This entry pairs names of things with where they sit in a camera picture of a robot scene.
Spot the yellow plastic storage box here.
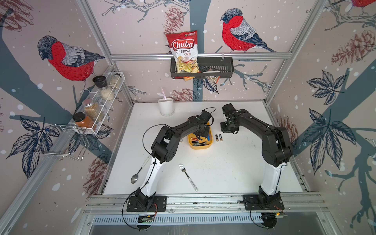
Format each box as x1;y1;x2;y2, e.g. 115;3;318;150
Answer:
188;128;213;150

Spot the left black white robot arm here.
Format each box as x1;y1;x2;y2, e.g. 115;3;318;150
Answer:
135;111;214;211

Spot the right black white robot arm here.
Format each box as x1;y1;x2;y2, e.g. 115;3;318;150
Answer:
220;103;293;211

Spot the silver metal fork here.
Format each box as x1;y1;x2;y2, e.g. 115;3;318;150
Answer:
179;164;198;192

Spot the white ceramic cup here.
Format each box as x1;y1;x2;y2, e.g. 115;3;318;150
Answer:
158;98;175;117

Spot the red cassava chips bag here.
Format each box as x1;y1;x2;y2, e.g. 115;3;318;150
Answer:
166;30;200;73

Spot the small clear spice jar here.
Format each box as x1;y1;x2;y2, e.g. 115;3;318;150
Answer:
109;73;122;89

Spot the clear acrylic spice rack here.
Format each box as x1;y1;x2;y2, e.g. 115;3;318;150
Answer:
68;71;125;136

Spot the silver lid spice jar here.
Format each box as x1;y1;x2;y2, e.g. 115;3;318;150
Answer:
82;99;104;122

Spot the red spice jar black lid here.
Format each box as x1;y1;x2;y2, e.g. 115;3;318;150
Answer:
72;112;95;128

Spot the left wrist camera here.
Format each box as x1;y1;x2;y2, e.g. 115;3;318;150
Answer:
199;110;212;124

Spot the black wall basket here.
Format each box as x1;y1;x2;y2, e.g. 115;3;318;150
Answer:
170;57;234;79

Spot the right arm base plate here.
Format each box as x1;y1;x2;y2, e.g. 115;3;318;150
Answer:
242;194;285;211

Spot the silver spoon white handle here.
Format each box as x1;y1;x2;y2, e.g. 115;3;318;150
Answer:
130;156;151;184

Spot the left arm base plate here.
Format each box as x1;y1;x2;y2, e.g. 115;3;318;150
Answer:
126;195;167;212

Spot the wire rack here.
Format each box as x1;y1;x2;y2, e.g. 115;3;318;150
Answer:
33;124;90;161

